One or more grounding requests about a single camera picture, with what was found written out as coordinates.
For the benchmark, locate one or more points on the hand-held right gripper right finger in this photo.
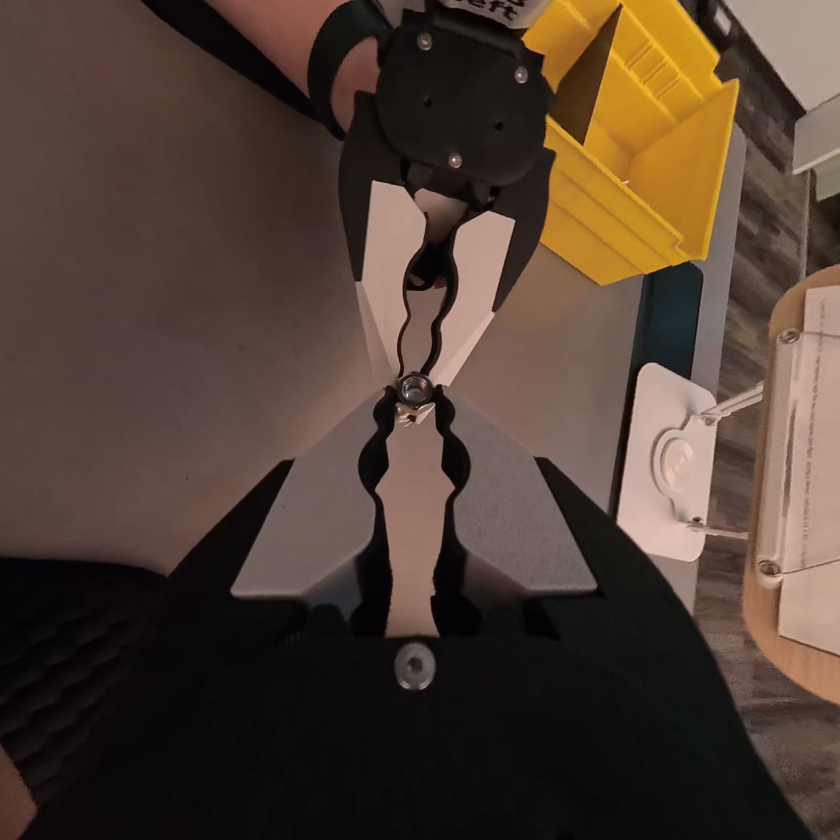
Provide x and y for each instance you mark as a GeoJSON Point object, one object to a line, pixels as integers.
{"type": "Point", "coordinates": [518, 525]}

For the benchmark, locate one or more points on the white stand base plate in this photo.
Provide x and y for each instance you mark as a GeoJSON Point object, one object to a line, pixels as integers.
{"type": "Point", "coordinates": [663, 525]}

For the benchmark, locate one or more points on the steel hex nut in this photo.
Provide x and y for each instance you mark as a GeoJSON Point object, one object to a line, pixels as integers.
{"type": "Point", "coordinates": [413, 390]}

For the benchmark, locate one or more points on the person's left hand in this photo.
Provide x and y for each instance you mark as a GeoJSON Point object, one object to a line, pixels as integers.
{"type": "Point", "coordinates": [354, 85]}

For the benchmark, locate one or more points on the wooden instruction board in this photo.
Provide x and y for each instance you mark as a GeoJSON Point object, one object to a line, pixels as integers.
{"type": "Point", "coordinates": [764, 656]}

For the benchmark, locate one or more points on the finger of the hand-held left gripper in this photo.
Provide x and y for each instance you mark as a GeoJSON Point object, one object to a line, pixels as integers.
{"type": "Point", "coordinates": [482, 262]}
{"type": "Point", "coordinates": [384, 262]}

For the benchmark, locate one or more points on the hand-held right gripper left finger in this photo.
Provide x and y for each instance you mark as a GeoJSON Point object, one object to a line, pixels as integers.
{"type": "Point", "coordinates": [308, 525]}

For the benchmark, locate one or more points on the dark bin divider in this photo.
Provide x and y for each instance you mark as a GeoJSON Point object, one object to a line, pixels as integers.
{"type": "Point", "coordinates": [590, 92]}

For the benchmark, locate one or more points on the yellow plastic bin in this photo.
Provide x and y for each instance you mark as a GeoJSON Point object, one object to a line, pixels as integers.
{"type": "Point", "coordinates": [656, 216]}

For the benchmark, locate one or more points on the person's left forearm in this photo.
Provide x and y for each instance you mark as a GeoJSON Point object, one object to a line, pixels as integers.
{"type": "Point", "coordinates": [262, 39]}

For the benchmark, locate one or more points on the white round disc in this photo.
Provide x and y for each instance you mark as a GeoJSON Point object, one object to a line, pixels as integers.
{"type": "Point", "coordinates": [679, 459]}

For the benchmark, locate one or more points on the person's right forearm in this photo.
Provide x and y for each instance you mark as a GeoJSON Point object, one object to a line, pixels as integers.
{"type": "Point", "coordinates": [13, 807]}

